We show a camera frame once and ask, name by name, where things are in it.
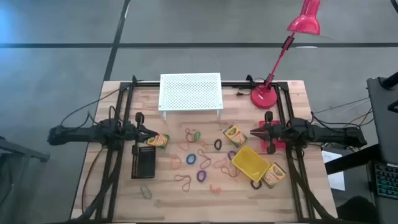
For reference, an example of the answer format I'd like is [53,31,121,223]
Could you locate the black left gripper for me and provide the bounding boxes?
[124,111,160,157]

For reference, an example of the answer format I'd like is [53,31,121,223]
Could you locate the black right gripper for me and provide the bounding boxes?
[249,111,285,155]

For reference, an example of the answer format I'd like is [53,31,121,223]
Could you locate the Crayola crayon box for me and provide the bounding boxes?
[261,162,287,189]
[146,133,171,149]
[222,124,249,148]

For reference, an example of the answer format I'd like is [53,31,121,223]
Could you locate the red plastic basket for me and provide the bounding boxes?
[258,120,287,154]

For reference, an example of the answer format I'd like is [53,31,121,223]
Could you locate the black mesh basket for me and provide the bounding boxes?
[131,145,157,180]

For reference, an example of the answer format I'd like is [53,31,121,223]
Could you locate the yellow plastic basket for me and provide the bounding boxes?
[231,145,271,183]

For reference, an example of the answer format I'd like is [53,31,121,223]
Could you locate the blue rubber band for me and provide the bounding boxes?
[139,184,153,200]

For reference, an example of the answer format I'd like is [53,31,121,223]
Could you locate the red desk lamp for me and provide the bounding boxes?
[250,0,322,110]

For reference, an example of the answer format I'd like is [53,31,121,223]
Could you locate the black desk beam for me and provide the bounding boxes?
[324,143,383,175]

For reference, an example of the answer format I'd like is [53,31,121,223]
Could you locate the dark grey desk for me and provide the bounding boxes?
[366,71,398,224]

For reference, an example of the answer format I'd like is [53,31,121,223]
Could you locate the white perforated metal shelf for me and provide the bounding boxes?
[158,72,224,121]

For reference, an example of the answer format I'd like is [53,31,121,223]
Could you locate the white paper sheet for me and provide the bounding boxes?
[321,150,346,192]

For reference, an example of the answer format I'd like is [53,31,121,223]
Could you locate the person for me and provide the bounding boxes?
[336,195,379,224]

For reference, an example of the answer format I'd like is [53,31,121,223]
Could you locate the grey metal stand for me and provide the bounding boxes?
[0,136,50,224]

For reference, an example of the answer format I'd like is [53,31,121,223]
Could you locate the computer keyboard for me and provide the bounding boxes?
[374,161,398,200]

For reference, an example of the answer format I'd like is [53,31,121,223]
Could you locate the thin black cable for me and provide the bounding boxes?
[60,88,122,127]

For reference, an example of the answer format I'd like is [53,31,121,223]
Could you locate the brown cable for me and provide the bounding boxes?
[81,145,104,216]

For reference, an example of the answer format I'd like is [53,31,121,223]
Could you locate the bundle of loose cables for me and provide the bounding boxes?
[310,98,376,129]

